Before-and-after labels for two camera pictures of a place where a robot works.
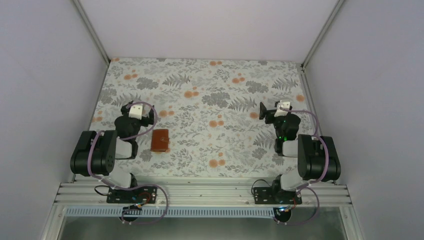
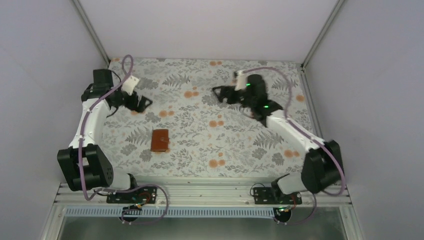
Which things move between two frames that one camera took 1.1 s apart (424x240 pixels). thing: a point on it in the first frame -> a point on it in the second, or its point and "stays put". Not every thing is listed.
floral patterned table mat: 208,122 stays put
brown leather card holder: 160,140 stays put
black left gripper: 145,119 -> 133,100
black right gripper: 269,114 -> 230,94
